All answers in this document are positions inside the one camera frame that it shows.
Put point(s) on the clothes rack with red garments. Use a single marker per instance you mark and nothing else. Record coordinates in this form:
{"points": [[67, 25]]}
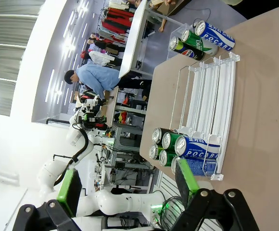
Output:
{"points": [[116, 21]]}

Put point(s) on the background figure in white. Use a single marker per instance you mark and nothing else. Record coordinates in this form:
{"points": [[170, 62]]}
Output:
{"points": [[101, 57]]}

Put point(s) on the wooden background table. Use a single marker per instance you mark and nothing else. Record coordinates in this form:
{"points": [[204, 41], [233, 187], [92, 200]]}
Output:
{"points": [[111, 108]]}

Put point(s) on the person in blue shirt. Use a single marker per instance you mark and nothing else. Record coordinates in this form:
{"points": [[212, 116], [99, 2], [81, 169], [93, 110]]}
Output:
{"points": [[96, 77]]}

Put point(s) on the green cider can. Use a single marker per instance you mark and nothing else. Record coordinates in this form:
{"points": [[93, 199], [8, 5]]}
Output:
{"points": [[169, 142], [192, 38], [164, 157]]}

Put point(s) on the blue Pocari Sweat can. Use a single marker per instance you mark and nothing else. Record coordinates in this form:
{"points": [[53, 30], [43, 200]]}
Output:
{"points": [[199, 167], [197, 149], [216, 37]]}

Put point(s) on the black Pepsi can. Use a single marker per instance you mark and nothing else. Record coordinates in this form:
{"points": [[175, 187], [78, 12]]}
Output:
{"points": [[157, 135], [190, 53], [154, 151]]}

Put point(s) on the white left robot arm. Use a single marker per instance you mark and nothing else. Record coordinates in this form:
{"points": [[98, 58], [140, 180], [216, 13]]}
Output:
{"points": [[130, 202]]}

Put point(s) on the clear acrylic stand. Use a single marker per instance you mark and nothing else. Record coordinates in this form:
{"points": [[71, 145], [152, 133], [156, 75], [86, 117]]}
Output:
{"points": [[178, 31]]}

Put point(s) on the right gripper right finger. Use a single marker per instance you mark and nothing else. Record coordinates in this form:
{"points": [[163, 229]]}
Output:
{"points": [[185, 183]]}

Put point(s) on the background figure in black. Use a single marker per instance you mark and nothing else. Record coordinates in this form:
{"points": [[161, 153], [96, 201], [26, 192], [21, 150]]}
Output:
{"points": [[108, 44]]}

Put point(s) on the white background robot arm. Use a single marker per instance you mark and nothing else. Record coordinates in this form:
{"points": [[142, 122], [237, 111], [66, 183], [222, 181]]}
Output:
{"points": [[91, 102]]}

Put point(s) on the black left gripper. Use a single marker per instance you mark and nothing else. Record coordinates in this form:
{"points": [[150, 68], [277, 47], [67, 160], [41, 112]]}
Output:
{"points": [[93, 121]]}

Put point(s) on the large white table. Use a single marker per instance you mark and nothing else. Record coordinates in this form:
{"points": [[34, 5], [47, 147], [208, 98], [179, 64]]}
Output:
{"points": [[134, 36]]}

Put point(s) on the white ribbed base panel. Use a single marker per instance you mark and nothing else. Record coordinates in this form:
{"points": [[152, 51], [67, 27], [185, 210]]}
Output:
{"points": [[168, 185]]}

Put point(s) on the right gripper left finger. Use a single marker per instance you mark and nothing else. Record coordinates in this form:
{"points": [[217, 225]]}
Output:
{"points": [[69, 192]]}

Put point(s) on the brown cardboard box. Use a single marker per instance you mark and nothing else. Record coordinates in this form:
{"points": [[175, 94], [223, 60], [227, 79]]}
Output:
{"points": [[160, 6]]}

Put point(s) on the aluminium frame workbench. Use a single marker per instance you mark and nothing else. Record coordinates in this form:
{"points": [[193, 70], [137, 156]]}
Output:
{"points": [[127, 142]]}

